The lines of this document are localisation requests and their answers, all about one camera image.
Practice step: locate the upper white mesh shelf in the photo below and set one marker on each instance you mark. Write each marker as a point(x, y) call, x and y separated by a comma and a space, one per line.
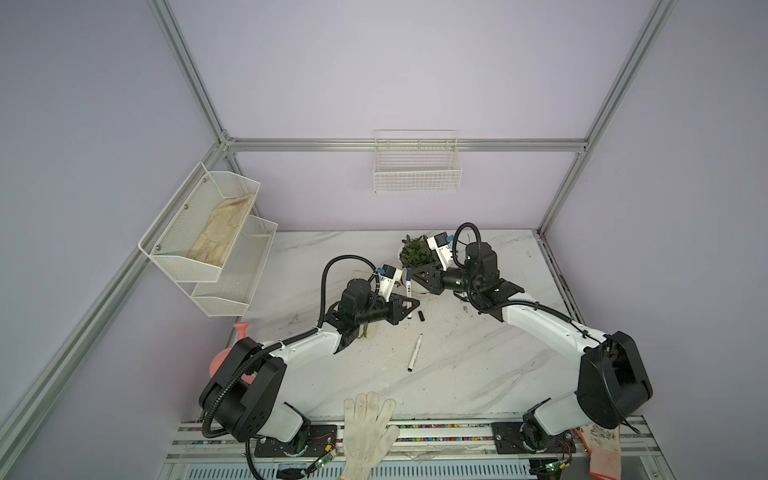
point(172, 242)

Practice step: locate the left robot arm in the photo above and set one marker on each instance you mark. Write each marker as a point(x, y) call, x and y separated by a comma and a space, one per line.
point(241, 398)

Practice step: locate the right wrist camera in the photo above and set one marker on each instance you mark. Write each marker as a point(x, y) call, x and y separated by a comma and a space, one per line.
point(442, 245)

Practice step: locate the potted green plant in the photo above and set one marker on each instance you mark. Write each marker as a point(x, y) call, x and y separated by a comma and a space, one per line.
point(415, 252)

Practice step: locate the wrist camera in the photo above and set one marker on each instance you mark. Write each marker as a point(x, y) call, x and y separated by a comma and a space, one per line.
point(389, 276)
point(442, 245)

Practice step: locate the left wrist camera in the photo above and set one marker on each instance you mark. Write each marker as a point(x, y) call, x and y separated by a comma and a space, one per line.
point(389, 276)

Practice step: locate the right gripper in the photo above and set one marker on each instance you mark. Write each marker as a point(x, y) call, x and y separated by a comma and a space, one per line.
point(433, 277)

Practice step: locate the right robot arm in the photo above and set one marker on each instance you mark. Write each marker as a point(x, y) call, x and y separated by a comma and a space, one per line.
point(612, 379)

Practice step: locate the orange white glove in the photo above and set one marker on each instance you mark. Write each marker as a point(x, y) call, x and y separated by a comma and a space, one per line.
point(604, 448)

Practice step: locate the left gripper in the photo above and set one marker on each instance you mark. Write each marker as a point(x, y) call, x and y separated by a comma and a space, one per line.
point(395, 310)

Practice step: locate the white wire basket back wall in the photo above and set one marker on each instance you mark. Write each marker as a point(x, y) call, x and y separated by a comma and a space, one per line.
point(408, 161)

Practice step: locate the white mesh shelf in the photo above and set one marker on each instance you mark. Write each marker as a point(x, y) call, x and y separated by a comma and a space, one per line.
point(172, 242)
point(233, 293)

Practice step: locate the white marker blue tip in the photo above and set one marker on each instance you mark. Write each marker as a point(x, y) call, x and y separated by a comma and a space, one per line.
point(408, 286)

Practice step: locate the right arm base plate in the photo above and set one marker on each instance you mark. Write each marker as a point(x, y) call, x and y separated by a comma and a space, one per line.
point(525, 438)

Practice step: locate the white work glove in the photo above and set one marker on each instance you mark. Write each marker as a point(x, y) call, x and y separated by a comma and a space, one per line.
point(368, 436)

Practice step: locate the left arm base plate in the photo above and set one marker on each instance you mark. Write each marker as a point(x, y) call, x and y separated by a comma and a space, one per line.
point(312, 441)

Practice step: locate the lower white mesh shelf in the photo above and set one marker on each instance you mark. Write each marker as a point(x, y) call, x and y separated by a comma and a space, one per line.
point(233, 293)

